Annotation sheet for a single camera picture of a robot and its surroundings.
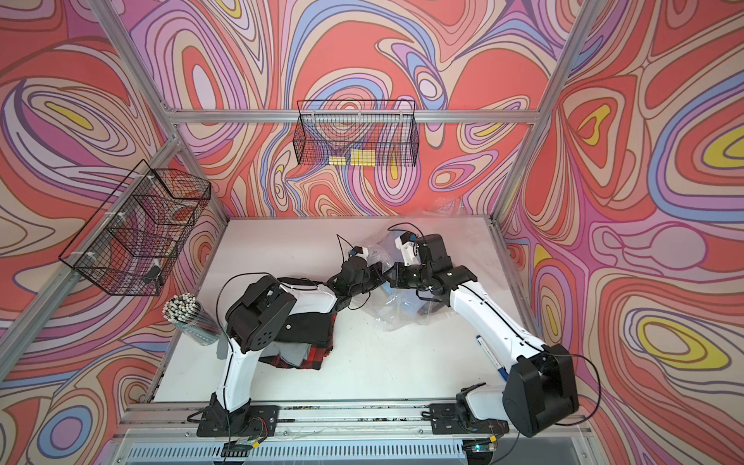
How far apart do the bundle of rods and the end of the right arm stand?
0.56 m

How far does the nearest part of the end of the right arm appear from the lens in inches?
22.8

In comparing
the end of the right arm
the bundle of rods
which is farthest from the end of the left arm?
the bundle of rods

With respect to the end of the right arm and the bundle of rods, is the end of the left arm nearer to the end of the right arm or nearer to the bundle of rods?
the end of the right arm

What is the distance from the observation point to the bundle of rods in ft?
2.46
